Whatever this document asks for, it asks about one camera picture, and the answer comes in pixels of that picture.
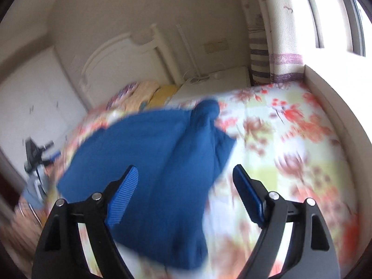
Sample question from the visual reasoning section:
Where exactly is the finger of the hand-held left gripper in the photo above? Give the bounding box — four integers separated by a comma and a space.
41, 140, 62, 162

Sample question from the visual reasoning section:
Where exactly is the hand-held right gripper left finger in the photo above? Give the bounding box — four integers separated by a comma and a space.
31, 165, 139, 279

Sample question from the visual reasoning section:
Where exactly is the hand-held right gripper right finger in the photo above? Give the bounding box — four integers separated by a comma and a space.
232, 164, 341, 279

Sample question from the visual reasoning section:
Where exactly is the blue quilted jacket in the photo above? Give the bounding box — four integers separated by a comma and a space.
56, 99, 237, 270

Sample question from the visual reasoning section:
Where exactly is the white wardrobe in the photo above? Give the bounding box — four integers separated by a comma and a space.
0, 46, 88, 181

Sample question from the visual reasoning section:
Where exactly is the patterned pillow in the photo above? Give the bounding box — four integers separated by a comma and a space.
107, 82, 140, 109

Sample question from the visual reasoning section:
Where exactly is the white headboard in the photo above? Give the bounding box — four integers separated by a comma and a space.
80, 25, 175, 105

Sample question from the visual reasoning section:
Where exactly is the cream pillow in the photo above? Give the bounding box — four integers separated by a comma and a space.
125, 81, 161, 108

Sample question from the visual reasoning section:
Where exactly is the yellow pillow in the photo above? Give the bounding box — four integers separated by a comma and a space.
148, 84, 181, 109

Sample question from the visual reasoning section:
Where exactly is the white nightstand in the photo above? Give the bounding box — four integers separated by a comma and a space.
170, 66, 252, 103

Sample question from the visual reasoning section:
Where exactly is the white window sill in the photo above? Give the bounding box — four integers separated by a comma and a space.
304, 64, 372, 166

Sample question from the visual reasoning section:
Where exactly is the printed curtain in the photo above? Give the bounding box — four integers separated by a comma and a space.
232, 0, 306, 86

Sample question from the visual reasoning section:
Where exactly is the window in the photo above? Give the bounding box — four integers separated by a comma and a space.
299, 0, 372, 57

